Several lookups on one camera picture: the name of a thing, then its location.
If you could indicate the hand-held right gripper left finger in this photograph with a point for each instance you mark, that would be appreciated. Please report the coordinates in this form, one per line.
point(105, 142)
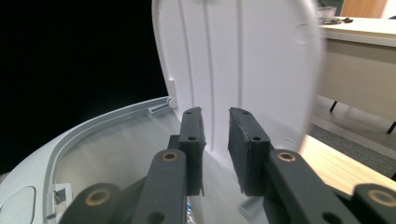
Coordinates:
point(193, 146)

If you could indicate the clear glass container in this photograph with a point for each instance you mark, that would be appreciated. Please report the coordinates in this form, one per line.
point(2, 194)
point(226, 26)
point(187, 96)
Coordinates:
point(326, 14)

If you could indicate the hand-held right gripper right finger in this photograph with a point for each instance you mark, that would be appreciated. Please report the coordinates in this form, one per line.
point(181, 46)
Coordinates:
point(246, 155)

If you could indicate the beige desk black legs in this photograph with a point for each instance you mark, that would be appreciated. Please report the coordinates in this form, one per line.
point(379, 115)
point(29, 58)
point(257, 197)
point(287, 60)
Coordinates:
point(358, 68)

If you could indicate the dark small desk items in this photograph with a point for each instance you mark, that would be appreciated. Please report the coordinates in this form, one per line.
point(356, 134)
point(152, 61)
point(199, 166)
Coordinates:
point(339, 20)

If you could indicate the white grey lidded trash can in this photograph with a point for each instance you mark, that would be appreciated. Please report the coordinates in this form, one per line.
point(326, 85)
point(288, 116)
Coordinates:
point(249, 62)

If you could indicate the silver foil snack packet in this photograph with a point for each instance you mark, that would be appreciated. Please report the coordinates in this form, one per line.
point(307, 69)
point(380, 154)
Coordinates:
point(190, 213)

